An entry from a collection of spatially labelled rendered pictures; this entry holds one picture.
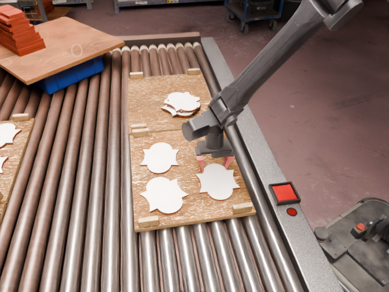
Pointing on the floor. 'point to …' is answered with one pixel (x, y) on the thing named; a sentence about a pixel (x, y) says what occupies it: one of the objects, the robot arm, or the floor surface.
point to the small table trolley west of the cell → (233, 8)
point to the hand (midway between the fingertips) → (214, 168)
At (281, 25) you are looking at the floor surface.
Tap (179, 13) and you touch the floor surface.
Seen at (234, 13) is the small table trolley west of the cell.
